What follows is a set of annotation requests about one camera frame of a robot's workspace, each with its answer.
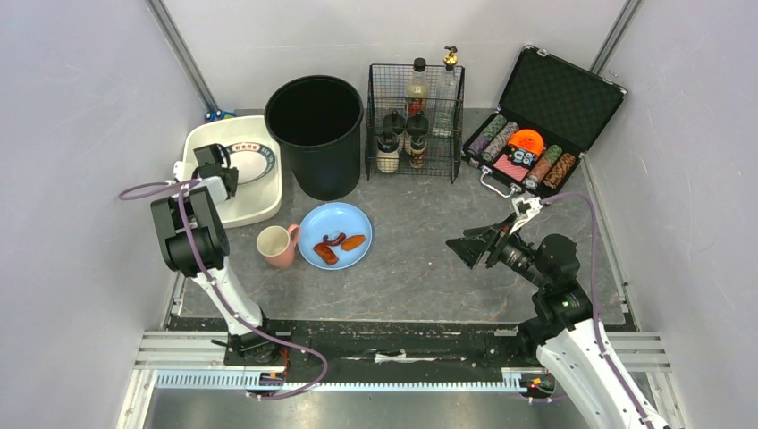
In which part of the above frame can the white patterned rim plate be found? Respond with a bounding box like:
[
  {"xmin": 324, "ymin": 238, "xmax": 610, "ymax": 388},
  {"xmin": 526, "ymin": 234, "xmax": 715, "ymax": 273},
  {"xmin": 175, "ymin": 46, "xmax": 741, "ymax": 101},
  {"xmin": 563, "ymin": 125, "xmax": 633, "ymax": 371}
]
[{"xmin": 226, "ymin": 142, "xmax": 276, "ymax": 185}]

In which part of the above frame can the pink handled cream mug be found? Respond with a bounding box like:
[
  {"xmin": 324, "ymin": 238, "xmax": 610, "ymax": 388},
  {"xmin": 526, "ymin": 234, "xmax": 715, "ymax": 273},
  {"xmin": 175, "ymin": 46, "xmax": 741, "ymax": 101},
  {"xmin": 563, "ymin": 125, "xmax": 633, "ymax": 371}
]
[{"xmin": 256, "ymin": 224, "xmax": 300, "ymax": 268}]

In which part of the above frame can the small dark spice jar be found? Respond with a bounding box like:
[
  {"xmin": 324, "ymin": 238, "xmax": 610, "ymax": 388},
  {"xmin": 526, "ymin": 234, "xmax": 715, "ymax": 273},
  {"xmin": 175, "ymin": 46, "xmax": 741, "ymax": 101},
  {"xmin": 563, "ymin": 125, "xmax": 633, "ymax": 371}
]
[{"xmin": 409, "ymin": 135, "xmax": 426, "ymax": 169}]

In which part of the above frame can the blue plate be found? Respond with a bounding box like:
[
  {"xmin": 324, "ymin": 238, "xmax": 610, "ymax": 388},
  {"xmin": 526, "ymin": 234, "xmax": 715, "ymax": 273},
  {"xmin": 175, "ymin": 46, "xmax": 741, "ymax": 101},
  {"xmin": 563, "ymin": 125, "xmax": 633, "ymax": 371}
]
[{"xmin": 298, "ymin": 202, "xmax": 373, "ymax": 271}]

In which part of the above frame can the spice jar black lid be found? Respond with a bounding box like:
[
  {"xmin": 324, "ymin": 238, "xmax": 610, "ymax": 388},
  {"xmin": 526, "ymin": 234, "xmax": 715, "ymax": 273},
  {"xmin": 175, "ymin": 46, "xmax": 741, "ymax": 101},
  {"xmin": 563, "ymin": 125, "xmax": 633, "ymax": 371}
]
[
  {"xmin": 406, "ymin": 111, "xmax": 429, "ymax": 143},
  {"xmin": 381, "ymin": 110, "xmax": 406, "ymax": 138},
  {"xmin": 376, "ymin": 130, "xmax": 400, "ymax": 173}
]

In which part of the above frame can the clear bottle gold pump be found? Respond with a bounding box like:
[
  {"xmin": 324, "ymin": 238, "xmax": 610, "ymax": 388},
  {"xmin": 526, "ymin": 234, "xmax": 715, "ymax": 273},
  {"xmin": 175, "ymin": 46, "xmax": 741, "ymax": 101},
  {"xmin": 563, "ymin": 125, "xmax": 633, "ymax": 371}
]
[{"xmin": 432, "ymin": 46, "xmax": 458, "ymax": 138}]

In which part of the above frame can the sauce bottle red label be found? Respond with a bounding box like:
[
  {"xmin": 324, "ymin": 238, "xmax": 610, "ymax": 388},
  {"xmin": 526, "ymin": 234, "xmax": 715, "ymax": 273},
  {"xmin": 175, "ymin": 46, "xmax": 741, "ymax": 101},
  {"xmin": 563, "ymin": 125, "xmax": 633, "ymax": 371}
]
[{"xmin": 405, "ymin": 57, "xmax": 429, "ymax": 118}]

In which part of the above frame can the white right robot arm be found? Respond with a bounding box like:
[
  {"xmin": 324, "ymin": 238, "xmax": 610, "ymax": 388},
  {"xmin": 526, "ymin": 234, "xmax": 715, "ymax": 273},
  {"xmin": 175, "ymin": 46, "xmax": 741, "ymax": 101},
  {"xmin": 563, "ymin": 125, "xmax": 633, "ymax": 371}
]
[{"xmin": 445, "ymin": 214, "xmax": 669, "ymax": 428}]

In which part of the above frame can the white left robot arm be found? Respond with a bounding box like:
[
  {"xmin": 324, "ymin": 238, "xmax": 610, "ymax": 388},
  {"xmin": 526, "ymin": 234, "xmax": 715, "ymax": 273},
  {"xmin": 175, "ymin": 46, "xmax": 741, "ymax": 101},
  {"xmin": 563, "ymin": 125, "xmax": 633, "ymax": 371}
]
[{"xmin": 150, "ymin": 144, "xmax": 282, "ymax": 366}]

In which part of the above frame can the white rectangular basin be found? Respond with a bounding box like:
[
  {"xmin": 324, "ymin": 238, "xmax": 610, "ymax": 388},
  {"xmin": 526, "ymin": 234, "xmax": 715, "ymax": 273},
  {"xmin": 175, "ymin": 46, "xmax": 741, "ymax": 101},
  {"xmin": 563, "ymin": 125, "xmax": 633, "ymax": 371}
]
[{"xmin": 180, "ymin": 115, "xmax": 282, "ymax": 228}]

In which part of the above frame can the blue toy car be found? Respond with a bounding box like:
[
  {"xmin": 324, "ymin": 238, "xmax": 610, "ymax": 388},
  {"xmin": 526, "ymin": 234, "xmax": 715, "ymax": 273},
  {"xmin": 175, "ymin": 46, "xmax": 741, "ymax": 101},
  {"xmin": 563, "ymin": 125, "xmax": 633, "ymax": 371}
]
[{"xmin": 205, "ymin": 109, "xmax": 236, "ymax": 122}]

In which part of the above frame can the pink card deck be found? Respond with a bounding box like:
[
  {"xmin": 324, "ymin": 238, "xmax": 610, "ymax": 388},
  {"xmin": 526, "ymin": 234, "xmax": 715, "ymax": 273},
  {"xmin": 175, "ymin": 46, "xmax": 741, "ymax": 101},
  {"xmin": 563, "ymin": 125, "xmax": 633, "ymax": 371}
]
[{"xmin": 493, "ymin": 154, "xmax": 530, "ymax": 182}]

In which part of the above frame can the blue dice box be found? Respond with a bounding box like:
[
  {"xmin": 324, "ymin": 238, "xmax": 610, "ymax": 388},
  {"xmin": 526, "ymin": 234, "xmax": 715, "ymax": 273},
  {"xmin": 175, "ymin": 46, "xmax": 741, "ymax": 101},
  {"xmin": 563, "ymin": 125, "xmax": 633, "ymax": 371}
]
[{"xmin": 511, "ymin": 148, "xmax": 539, "ymax": 168}]

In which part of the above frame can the pink poker chip roll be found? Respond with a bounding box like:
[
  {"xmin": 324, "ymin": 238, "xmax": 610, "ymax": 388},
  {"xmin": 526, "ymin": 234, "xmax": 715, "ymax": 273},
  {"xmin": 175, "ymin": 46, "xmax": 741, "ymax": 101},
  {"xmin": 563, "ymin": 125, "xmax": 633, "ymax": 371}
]
[{"xmin": 481, "ymin": 122, "xmax": 519, "ymax": 162}]

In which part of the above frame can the brown poker chip roll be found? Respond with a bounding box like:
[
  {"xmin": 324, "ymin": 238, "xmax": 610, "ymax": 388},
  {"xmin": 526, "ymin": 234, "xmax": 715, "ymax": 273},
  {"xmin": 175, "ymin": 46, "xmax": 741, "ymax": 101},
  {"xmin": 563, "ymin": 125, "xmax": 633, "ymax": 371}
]
[{"xmin": 542, "ymin": 153, "xmax": 577, "ymax": 189}]

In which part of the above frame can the green brown chip roll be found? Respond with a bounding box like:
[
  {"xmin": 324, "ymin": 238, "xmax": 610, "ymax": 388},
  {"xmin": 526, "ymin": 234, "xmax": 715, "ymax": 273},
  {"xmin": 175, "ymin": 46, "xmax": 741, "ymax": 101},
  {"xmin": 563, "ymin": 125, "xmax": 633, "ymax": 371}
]
[{"xmin": 523, "ymin": 145, "xmax": 563, "ymax": 189}]

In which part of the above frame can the orange round toy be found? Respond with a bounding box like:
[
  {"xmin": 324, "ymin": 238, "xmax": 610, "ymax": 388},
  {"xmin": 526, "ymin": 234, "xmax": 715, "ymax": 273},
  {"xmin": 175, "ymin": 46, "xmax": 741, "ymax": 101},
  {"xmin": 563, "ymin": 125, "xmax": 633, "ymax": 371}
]
[{"xmin": 508, "ymin": 129, "xmax": 545, "ymax": 156}]

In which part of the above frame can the green poker chip roll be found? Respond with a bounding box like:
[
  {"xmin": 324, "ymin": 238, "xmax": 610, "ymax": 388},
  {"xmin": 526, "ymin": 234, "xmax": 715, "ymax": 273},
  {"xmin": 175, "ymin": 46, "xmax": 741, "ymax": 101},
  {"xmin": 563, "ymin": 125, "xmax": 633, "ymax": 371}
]
[{"xmin": 466, "ymin": 114, "xmax": 508, "ymax": 156}]

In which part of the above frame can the black trash bin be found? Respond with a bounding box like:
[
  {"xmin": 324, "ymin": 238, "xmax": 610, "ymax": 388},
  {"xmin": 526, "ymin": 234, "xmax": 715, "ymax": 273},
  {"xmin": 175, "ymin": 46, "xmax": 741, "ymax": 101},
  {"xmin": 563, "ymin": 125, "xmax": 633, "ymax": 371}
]
[{"xmin": 264, "ymin": 75, "xmax": 364, "ymax": 201}]

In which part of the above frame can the orange nugget toy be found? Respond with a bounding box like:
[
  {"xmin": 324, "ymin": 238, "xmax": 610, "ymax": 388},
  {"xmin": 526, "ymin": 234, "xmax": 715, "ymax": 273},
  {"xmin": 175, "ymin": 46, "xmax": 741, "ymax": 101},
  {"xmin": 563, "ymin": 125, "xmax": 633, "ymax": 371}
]
[{"xmin": 341, "ymin": 234, "xmax": 366, "ymax": 251}]

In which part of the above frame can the black poker chip case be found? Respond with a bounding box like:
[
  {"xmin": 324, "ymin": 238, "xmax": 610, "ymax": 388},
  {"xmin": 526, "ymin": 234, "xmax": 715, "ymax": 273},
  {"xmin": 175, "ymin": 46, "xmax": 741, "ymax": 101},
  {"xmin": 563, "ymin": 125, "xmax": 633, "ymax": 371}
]
[{"xmin": 460, "ymin": 45, "xmax": 627, "ymax": 198}]

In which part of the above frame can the brown octopus tentacle toy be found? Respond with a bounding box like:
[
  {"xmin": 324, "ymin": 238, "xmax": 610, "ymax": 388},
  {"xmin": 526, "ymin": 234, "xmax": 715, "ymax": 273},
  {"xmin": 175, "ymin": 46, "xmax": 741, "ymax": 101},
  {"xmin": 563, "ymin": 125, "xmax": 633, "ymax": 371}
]
[{"xmin": 323, "ymin": 232, "xmax": 347, "ymax": 247}]

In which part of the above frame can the red-brown meat roll toy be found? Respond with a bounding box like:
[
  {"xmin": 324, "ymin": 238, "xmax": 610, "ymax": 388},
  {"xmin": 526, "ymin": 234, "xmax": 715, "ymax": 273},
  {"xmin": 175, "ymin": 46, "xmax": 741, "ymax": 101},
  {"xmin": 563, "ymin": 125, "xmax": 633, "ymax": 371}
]
[{"xmin": 313, "ymin": 242, "xmax": 339, "ymax": 266}]

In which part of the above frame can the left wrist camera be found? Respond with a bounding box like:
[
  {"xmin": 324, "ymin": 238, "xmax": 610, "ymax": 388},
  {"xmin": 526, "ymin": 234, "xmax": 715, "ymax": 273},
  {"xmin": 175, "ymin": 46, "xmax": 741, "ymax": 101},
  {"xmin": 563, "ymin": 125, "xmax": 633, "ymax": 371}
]
[{"xmin": 173, "ymin": 161, "xmax": 186, "ymax": 182}]

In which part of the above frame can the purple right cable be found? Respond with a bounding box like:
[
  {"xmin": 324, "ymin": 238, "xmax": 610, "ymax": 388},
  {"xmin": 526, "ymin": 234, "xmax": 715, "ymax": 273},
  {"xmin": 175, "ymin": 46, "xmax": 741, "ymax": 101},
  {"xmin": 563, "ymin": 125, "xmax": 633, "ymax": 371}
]
[{"xmin": 540, "ymin": 190, "xmax": 655, "ymax": 429}]

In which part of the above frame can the purple cable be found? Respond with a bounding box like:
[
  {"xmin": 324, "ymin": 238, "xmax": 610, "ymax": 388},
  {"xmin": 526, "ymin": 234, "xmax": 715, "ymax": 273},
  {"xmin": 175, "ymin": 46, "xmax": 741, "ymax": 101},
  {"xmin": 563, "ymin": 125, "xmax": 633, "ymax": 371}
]
[
  {"xmin": 540, "ymin": 190, "xmax": 655, "ymax": 429},
  {"xmin": 118, "ymin": 180, "xmax": 329, "ymax": 402}
]

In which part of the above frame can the black wire basket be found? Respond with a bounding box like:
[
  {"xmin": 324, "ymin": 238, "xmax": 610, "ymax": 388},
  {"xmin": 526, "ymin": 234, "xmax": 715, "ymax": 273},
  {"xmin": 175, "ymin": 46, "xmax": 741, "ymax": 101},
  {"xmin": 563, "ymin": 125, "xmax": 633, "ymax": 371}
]
[{"xmin": 364, "ymin": 63, "xmax": 466, "ymax": 183}]

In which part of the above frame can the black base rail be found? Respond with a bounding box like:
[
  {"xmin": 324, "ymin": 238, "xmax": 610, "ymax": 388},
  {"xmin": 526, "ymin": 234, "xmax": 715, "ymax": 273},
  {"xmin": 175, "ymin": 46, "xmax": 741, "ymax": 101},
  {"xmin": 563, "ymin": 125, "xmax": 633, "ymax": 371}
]
[{"xmin": 224, "ymin": 319, "xmax": 576, "ymax": 386}]

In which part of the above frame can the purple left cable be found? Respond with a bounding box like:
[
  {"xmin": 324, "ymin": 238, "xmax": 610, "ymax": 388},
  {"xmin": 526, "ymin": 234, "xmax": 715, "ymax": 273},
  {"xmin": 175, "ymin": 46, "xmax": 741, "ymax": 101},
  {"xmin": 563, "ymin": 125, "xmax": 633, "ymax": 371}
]
[{"xmin": 118, "ymin": 180, "xmax": 329, "ymax": 402}]

